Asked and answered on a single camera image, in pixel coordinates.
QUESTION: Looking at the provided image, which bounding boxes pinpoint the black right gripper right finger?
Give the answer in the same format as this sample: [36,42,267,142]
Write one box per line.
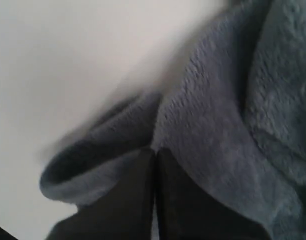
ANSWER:
[156,148,270,240]

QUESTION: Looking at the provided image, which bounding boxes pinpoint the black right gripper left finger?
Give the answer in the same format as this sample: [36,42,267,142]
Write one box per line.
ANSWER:
[49,149,155,240]

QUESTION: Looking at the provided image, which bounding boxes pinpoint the blue-grey fleece towel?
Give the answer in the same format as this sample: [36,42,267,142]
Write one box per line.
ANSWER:
[40,0,306,240]

